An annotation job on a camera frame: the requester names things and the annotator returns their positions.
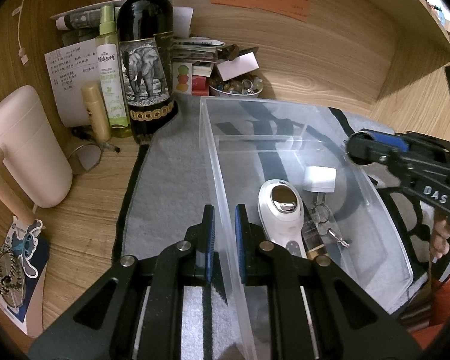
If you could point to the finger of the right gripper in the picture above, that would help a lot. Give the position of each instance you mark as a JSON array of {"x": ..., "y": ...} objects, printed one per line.
[{"x": 394, "y": 141}]

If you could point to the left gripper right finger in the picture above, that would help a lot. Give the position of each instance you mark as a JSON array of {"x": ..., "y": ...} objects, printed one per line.
[{"x": 248, "y": 238}]

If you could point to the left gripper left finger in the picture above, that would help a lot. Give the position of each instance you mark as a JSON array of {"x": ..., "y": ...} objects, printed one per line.
[{"x": 200, "y": 261}]

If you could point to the black gold slim bottle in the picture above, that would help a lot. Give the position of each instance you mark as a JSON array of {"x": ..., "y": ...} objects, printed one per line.
[{"x": 311, "y": 238}]

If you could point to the keys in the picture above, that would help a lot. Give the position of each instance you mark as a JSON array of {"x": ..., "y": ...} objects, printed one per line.
[{"x": 325, "y": 221}]

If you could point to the white charger plug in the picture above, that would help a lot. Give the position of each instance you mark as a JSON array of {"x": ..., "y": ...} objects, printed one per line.
[{"x": 320, "y": 179}]

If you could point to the clear plastic organizer box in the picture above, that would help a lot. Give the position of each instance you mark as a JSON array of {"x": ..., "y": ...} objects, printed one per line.
[{"x": 249, "y": 142}]

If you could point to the person right hand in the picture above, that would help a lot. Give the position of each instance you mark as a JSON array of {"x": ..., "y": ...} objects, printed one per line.
[{"x": 439, "y": 245}]

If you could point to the grey mat with black letters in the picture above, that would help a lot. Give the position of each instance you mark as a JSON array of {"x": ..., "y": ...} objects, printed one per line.
[{"x": 167, "y": 194}]

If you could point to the wooden shelf board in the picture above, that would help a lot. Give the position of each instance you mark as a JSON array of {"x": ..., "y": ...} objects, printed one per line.
[{"x": 427, "y": 7}]

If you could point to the eyeglasses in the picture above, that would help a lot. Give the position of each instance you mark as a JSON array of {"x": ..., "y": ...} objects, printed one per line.
[{"x": 83, "y": 152}]

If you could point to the white bowl of trinkets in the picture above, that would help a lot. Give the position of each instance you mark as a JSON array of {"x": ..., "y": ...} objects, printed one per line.
[{"x": 247, "y": 86}]

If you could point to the pink white small card box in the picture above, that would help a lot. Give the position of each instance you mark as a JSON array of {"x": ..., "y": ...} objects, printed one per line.
[{"x": 240, "y": 65}]

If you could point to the blue cartoon sticker card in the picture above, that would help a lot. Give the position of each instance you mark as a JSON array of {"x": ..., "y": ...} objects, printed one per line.
[{"x": 33, "y": 253}]

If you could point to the gold lip balm tube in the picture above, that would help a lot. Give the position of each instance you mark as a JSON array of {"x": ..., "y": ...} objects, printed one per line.
[{"x": 95, "y": 108}]

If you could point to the stack of books and boxes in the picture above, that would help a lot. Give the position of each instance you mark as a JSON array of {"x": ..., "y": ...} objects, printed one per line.
[{"x": 193, "y": 61}]

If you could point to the green spray bottle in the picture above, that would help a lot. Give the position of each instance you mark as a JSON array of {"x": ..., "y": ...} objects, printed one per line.
[{"x": 110, "y": 73}]

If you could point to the white handwritten paper note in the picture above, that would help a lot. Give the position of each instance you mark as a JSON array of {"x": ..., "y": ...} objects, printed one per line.
[{"x": 69, "y": 68}]

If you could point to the dark wine bottle elephant label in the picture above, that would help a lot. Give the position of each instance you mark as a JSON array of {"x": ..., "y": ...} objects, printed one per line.
[{"x": 145, "y": 39}]

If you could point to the white tube on tray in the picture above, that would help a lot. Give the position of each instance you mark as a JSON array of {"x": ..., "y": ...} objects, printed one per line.
[{"x": 79, "y": 19}]

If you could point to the pink mug with handle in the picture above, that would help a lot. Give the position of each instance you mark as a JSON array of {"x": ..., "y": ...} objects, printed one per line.
[{"x": 30, "y": 152}]

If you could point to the metal ball chain keyring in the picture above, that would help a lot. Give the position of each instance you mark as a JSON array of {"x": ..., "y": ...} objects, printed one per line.
[{"x": 12, "y": 278}]

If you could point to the white hanging cable tag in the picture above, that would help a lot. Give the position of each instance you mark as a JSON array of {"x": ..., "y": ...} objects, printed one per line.
[{"x": 18, "y": 12}]

